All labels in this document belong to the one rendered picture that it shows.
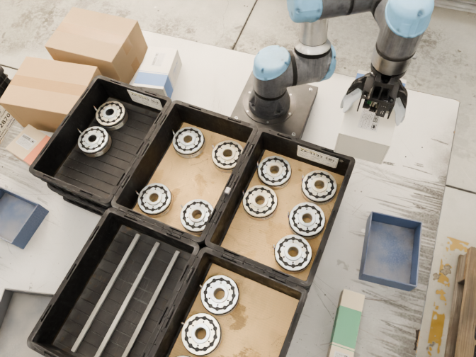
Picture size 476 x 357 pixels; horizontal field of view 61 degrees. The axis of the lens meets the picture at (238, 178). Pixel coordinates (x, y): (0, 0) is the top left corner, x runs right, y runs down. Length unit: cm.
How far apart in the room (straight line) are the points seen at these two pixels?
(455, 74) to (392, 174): 139
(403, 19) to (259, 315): 78
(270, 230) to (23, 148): 94
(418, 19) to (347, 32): 207
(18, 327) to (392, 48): 128
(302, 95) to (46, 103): 92
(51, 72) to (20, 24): 179
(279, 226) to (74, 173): 69
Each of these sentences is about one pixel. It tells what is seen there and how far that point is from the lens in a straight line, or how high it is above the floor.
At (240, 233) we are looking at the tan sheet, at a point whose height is 83.
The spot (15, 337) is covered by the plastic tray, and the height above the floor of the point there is 70.
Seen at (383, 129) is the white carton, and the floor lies 113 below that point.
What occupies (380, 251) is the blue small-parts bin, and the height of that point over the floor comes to 70.
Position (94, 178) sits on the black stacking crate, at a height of 83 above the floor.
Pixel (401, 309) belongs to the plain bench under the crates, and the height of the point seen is 70.
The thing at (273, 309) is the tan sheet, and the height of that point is 83.
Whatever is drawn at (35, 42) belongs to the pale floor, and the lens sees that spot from 325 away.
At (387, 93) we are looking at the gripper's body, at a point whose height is 126.
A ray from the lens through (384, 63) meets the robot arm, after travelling 84.
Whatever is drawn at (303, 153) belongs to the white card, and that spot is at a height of 89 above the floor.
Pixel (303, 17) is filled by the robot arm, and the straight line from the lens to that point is 81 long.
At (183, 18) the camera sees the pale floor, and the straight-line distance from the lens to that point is 300.
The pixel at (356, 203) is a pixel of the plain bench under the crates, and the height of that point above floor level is 70.
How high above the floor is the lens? 195
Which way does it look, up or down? 63 degrees down
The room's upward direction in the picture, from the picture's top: 11 degrees counter-clockwise
